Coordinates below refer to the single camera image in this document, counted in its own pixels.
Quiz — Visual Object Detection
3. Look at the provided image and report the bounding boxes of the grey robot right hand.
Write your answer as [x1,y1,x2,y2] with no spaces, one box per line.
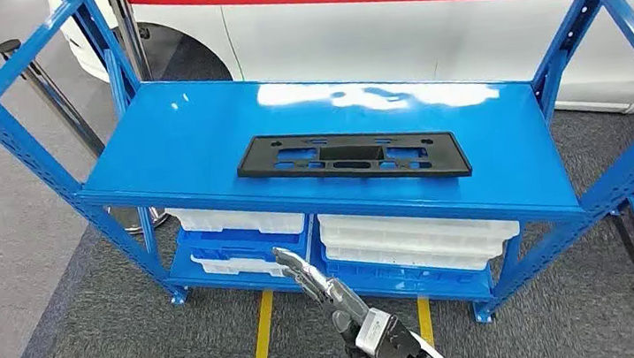
[272,239,371,339]

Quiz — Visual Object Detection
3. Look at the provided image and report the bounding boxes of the black plastic plate part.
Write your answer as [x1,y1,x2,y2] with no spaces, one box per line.
[233,113,474,202]

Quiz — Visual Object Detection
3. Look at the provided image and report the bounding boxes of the blue metal shelf rack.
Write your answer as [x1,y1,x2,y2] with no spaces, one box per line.
[0,0,634,358]

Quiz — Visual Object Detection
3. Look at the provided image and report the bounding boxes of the blue plastic bin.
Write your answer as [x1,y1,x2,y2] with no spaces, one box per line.
[320,239,495,313]
[175,217,315,272]

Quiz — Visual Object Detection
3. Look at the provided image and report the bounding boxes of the white car with red stripe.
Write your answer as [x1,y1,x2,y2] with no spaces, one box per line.
[48,0,634,174]

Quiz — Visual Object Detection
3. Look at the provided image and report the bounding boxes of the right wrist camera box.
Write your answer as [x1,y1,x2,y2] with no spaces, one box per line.
[352,301,429,358]

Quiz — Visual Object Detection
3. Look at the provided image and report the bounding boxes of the chrome stanchion post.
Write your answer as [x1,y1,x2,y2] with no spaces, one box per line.
[0,24,173,247]
[106,0,156,86]

